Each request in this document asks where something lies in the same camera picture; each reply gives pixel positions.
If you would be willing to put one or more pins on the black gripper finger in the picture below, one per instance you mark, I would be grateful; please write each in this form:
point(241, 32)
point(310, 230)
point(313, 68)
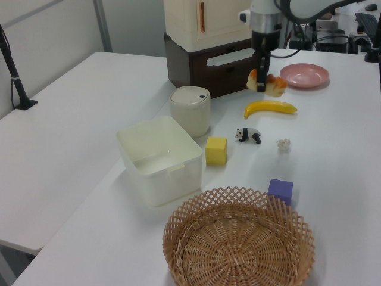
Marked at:
point(262, 77)
point(268, 65)

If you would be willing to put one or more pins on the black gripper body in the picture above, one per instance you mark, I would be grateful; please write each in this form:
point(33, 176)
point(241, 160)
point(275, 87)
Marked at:
point(265, 41)

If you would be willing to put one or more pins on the orange glazed toy bread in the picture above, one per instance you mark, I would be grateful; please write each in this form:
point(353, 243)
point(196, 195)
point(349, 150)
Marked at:
point(275, 86)

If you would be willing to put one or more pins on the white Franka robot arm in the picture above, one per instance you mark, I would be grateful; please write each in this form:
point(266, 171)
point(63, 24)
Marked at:
point(265, 15)

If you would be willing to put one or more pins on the woven wicker basket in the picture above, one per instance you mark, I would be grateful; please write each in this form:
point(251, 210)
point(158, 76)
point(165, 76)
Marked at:
point(235, 250)

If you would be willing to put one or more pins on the dark brown wooden drawer box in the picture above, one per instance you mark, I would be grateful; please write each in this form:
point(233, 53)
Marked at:
point(232, 77)

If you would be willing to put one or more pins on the yellow toy banana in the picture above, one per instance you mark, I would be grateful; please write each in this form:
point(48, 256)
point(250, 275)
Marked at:
point(271, 106)

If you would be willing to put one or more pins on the pink plastic plate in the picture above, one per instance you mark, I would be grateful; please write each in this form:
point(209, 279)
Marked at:
point(306, 75)

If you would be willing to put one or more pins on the cream plastic storage cabinet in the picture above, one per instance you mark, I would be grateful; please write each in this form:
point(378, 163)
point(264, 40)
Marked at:
point(220, 18)

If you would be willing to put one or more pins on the panda toy figure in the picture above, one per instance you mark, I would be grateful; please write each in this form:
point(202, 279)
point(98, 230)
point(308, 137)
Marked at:
point(249, 134)

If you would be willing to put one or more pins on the black computer box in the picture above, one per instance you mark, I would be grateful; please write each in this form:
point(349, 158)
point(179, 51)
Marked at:
point(332, 44)

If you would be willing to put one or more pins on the small crumpled white paper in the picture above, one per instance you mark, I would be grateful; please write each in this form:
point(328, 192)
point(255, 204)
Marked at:
point(283, 144)

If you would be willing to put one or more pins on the white desktop trash can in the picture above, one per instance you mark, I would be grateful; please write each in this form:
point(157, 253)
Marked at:
point(190, 119)

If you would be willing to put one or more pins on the yellow foam cube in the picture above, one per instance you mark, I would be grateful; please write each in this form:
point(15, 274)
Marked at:
point(216, 155)

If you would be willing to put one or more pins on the black keyboard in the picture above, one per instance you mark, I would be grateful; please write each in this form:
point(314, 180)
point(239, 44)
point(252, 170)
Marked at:
point(367, 25)

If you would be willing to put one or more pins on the black desk clamp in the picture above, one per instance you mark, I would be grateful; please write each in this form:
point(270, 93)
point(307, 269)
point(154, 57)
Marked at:
point(372, 55)

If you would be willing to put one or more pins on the black computer mouse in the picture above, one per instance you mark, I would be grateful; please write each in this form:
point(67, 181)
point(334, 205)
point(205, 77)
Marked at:
point(370, 7)

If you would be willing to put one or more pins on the purple foam cube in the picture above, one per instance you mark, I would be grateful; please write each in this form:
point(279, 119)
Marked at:
point(279, 190)

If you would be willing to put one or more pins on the white plastic storage bin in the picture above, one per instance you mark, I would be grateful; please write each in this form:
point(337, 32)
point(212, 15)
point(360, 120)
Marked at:
point(178, 184)

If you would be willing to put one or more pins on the grey metal partition post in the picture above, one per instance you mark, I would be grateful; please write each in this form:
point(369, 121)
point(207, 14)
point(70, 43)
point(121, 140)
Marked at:
point(102, 26)

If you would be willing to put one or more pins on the black clamped camera stand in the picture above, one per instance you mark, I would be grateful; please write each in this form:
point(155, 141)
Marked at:
point(18, 86)

